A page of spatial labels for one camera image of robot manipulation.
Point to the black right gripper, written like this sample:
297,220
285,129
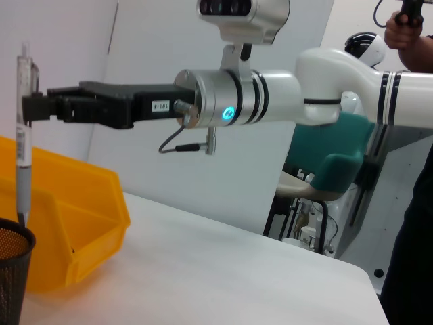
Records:
145,101

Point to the grey ballpoint pen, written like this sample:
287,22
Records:
23,176

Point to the black handheld controller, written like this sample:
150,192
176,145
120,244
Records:
411,10

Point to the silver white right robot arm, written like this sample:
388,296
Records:
304,98

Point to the black mesh pen holder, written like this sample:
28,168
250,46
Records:
13,271

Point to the operator hand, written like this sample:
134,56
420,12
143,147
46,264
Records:
402,35

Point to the yellow plastic bin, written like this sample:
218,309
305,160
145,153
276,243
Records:
84,203

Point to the beige curved panel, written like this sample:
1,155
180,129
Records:
297,188

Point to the white black robot head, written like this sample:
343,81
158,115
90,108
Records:
367,49

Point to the grey metal cabinet panel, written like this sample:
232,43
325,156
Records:
399,189

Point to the operator dark clothing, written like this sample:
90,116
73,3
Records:
412,254

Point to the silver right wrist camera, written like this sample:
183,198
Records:
243,17

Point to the black metal frame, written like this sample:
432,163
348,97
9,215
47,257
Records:
274,216

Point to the black lift column rail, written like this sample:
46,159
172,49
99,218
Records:
368,176

